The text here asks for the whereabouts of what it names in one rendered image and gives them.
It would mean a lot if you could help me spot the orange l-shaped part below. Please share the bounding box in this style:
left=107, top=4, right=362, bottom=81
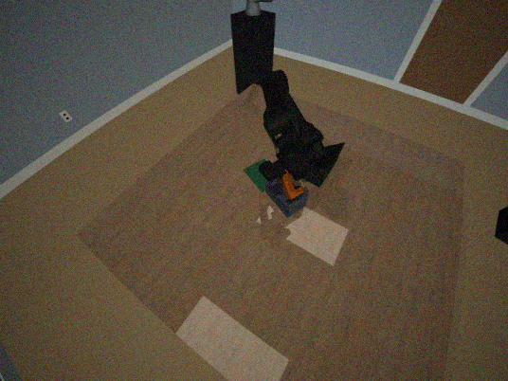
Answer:
left=279, top=170, right=304, bottom=200

